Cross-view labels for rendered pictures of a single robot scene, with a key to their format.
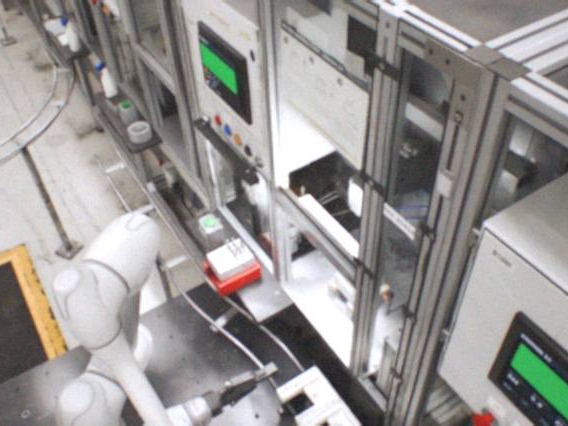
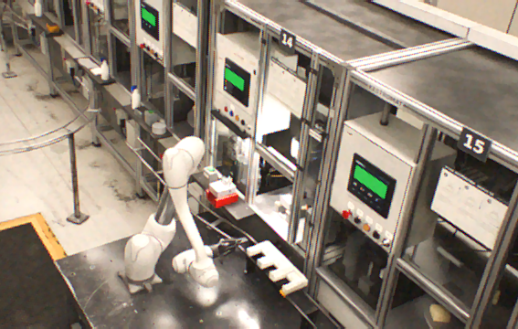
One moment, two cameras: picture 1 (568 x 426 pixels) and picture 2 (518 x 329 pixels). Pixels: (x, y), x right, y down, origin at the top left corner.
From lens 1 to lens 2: 193 cm
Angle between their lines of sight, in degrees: 15
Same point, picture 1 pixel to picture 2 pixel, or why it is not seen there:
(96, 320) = (182, 172)
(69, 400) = (137, 240)
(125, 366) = (184, 204)
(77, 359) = (121, 244)
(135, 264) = (196, 153)
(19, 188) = (32, 177)
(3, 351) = (29, 276)
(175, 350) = (182, 243)
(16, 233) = (33, 206)
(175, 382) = not seen: hidden behind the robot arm
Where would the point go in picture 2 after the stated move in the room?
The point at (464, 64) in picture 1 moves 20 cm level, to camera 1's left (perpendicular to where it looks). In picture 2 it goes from (338, 67) to (292, 64)
